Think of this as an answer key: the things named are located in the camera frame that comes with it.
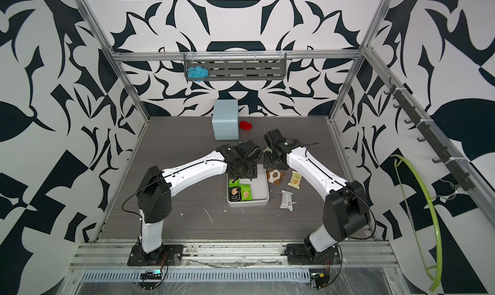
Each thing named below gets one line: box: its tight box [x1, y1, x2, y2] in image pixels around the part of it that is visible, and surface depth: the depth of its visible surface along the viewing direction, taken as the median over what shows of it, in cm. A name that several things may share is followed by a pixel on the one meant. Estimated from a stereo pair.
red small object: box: [239, 121, 253, 131], surface depth 117 cm
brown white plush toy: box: [266, 168, 285, 186], surface depth 94 cm
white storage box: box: [226, 163, 271, 208], surface depth 89 cm
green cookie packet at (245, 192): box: [239, 184, 254, 201], surface depth 89 cm
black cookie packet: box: [228, 186, 242, 202], surface depth 89 cm
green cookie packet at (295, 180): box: [287, 170, 303, 190], surface depth 95 cm
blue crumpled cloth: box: [186, 65, 210, 83], surface depth 93 cm
